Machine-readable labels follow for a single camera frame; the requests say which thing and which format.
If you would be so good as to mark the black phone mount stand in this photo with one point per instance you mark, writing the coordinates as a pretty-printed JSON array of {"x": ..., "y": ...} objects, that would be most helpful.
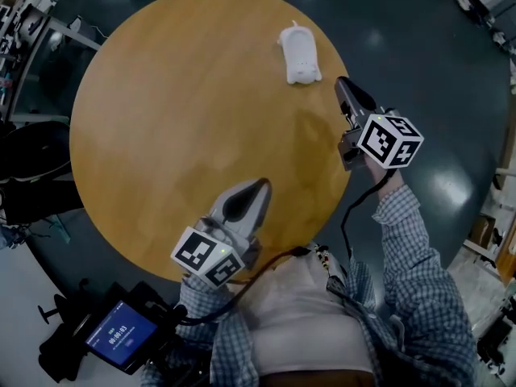
[{"x": 68, "y": 337}]

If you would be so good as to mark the white plush toy object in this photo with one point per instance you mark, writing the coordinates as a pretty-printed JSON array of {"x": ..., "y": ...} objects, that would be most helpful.
[{"x": 299, "y": 52}]

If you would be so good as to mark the person's torso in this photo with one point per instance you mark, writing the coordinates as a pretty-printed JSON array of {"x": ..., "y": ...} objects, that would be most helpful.
[{"x": 306, "y": 321}]

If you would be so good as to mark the person's left forearm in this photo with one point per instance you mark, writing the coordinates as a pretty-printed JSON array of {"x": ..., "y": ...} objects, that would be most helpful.
[{"x": 209, "y": 325}]

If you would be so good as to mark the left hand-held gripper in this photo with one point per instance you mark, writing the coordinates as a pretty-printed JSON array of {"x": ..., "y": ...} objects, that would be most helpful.
[{"x": 209, "y": 252}]

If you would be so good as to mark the wooden shelf unit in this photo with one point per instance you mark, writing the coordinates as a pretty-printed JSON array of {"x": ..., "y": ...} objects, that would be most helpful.
[{"x": 489, "y": 244}]

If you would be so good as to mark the person's right forearm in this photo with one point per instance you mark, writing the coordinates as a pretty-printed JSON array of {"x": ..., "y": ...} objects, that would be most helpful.
[{"x": 419, "y": 264}]

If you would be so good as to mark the blue screen phone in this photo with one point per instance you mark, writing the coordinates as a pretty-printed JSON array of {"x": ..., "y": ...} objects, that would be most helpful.
[{"x": 121, "y": 335}]

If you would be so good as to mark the metal framed glass partition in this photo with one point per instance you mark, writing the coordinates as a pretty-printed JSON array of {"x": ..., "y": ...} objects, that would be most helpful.
[{"x": 44, "y": 67}]

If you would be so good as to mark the black office chair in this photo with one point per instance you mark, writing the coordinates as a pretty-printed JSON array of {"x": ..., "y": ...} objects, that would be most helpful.
[{"x": 36, "y": 167}]

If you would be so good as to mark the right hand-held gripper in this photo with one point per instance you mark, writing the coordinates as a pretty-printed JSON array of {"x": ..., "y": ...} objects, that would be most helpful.
[{"x": 387, "y": 139}]

